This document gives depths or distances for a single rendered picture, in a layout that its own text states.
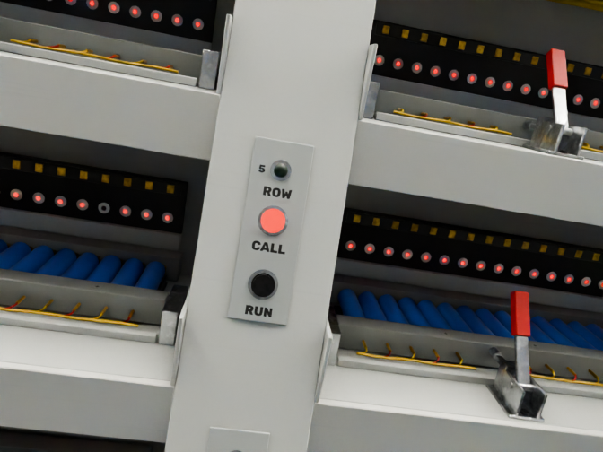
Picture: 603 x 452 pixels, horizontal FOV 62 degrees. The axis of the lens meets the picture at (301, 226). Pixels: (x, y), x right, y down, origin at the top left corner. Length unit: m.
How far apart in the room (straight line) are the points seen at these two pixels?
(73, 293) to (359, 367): 0.23
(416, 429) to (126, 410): 0.20
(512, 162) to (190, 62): 0.26
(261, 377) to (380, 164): 0.17
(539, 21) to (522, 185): 0.31
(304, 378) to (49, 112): 0.24
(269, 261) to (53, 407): 0.17
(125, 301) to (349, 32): 0.26
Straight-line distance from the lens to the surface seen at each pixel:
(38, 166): 0.54
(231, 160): 0.34
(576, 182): 0.42
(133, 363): 0.38
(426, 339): 0.44
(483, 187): 0.39
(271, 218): 0.33
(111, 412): 0.38
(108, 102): 0.36
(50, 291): 0.43
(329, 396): 0.37
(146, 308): 0.42
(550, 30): 0.68
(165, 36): 0.55
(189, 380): 0.35
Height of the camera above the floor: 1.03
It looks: 1 degrees up
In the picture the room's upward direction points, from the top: 9 degrees clockwise
